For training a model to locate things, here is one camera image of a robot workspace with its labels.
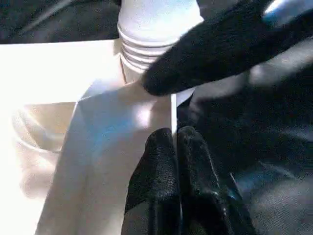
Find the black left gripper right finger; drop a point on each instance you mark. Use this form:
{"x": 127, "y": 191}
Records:
{"x": 207, "y": 195}

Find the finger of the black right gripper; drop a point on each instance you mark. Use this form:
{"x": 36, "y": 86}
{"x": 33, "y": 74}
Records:
{"x": 220, "y": 49}

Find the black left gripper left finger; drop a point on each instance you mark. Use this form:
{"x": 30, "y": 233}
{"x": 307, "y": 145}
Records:
{"x": 154, "y": 186}

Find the white plastic table leg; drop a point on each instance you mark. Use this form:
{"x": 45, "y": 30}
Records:
{"x": 151, "y": 27}

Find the white plastic table top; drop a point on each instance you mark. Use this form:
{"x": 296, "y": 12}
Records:
{"x": 85, "y": 134}

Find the black plastic mat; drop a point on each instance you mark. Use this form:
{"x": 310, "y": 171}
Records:
{"x": 269, "y": 147}

